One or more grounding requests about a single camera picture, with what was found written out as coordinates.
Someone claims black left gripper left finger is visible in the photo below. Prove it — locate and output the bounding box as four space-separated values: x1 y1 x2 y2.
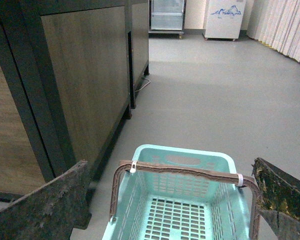
0 160 92 240

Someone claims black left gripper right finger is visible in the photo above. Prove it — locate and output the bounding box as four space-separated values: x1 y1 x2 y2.
252 157 300 240

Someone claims brown basket handle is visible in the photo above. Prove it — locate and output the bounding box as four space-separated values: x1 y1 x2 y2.
109 160 261 240

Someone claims light blue plastic basket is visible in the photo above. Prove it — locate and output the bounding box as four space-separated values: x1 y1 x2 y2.
103 144 251 240

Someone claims dark wooden display cabinet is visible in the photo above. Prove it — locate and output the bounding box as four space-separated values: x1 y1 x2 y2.
0 0 149 200

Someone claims white curtain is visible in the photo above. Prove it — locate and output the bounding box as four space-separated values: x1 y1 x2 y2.
246 0 300 63

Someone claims white chest freezer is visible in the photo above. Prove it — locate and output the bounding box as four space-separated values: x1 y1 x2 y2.
202 0 246 41

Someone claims glass door fridge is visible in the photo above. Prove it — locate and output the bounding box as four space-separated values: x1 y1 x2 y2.
148 0 187 39

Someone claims grey floor cable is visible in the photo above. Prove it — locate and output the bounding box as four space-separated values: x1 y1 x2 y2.
134 76 151 93

